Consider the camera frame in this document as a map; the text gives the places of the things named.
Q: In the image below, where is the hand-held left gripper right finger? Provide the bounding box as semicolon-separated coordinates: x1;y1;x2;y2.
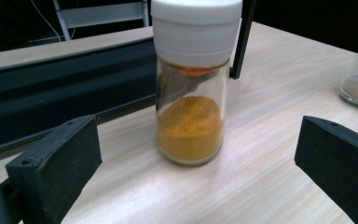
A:
294;115;358;224

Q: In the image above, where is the grey metal stand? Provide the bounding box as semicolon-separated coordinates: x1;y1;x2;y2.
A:
51;0;151;42

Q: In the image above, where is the white cable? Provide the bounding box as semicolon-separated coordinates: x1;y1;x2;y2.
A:
30;0;63;43

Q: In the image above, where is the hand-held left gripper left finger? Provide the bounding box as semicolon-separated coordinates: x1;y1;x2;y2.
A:
5;115;103;224

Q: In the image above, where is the orange powder spice jar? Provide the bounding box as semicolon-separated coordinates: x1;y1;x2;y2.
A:
150;0;243;166

